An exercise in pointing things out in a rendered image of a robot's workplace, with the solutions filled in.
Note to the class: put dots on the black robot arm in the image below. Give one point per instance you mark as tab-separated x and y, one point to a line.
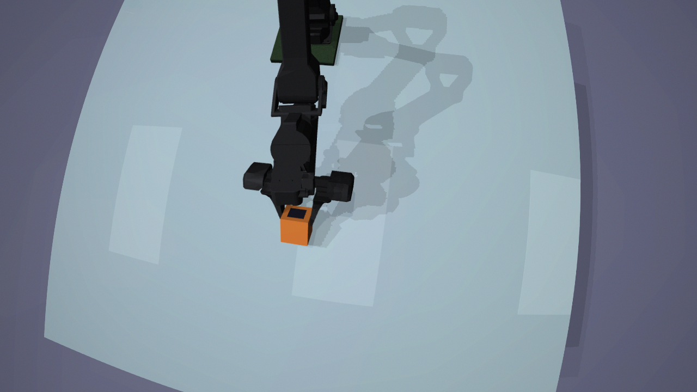
302	23

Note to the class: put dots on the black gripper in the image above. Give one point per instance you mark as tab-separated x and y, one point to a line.
338	186

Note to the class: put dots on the orange block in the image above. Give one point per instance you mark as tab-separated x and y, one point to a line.
295	225

